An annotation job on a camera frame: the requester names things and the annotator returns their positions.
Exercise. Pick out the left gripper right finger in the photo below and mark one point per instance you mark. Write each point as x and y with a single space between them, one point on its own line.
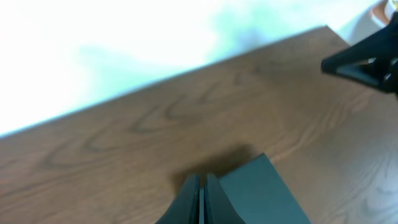
217 207

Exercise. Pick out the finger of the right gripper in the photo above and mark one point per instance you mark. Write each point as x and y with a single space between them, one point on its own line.
371 62

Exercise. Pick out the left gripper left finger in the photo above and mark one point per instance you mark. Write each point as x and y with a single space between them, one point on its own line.
185 208

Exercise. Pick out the black cardboard gift box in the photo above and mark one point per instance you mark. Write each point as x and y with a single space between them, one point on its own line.
259 195

